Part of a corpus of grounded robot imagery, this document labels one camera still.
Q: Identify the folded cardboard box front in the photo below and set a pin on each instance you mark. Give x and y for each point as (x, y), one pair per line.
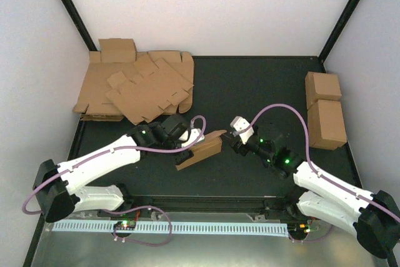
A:
(326, 125)

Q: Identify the loose top cardboard blank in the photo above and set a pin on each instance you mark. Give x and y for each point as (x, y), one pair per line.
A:
(155, 87)

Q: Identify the stack of flat cardboard blanks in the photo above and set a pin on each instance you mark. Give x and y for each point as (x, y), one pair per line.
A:
(92, 103)

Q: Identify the black left corner frame post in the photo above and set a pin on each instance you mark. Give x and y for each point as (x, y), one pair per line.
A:
(79, 24)

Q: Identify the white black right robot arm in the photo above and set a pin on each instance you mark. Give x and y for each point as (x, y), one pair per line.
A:
(372, 218)

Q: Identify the black corner frame post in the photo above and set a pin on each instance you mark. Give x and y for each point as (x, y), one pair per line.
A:
(345, 16)
(79, 24)

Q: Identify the metal base plate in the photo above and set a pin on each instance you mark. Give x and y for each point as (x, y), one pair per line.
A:
(325, 246)

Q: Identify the light blue slotted cable duct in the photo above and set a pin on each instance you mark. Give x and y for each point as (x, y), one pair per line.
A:
(175, 227)

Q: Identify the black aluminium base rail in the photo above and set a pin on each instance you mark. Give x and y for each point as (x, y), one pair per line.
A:
(270, 206)

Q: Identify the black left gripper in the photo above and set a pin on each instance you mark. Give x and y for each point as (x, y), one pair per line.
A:
(180, 159)

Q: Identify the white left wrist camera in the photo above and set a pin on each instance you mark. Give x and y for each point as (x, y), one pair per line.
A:
(192, 137)

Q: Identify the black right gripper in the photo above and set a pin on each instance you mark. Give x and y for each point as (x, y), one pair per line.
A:
(236, 145)

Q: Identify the black right corner frame post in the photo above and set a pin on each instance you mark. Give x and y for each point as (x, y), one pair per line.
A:
(345, 16)

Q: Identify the small folded cardboard box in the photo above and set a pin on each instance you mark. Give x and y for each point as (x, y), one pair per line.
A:
(117, 50)

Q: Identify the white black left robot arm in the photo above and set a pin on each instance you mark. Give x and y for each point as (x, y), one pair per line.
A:
(64, 188)

